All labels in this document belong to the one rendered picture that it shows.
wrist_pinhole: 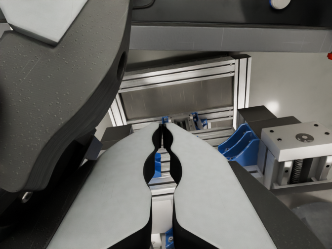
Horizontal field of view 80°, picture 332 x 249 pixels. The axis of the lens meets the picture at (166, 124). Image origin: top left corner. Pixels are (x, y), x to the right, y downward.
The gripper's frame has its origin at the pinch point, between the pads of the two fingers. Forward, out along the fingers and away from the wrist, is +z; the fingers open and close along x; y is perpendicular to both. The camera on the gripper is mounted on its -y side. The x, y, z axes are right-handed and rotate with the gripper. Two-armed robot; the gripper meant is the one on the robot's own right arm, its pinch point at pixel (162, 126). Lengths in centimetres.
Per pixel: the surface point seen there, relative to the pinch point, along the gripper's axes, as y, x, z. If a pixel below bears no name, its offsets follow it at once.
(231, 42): -1.6, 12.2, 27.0
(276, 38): -2.3, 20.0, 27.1
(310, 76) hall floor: 31, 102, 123
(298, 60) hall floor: 20, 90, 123
